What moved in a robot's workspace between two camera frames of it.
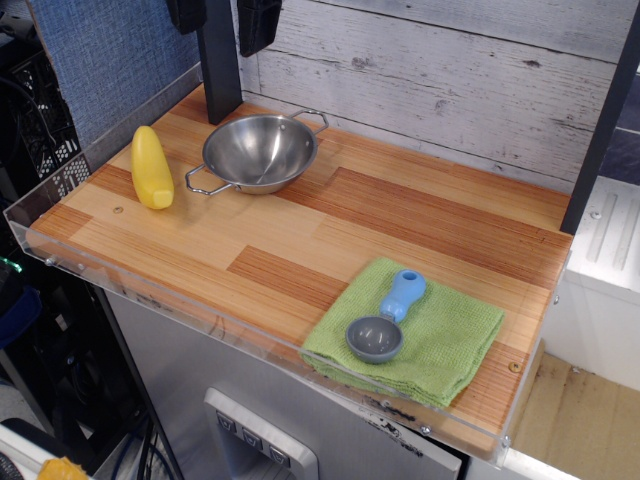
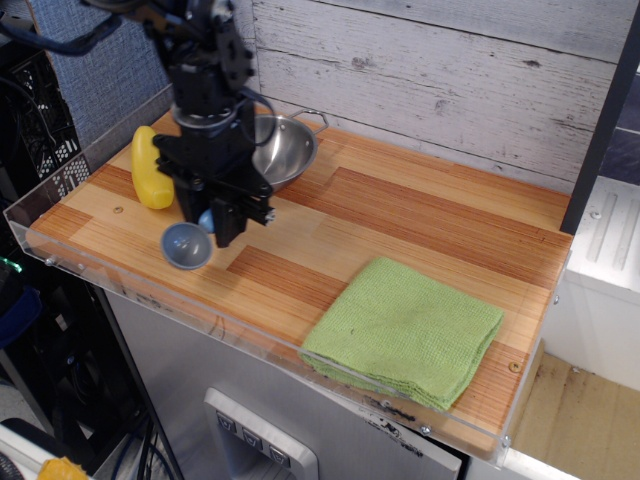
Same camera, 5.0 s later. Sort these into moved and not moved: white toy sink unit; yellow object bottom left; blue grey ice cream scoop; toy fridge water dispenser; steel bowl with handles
Moved: blue grey ice cream scoop
Not moved: steel bowl with handles; white toy sink unit; toy fridge water dispenser; yellow object bottom left
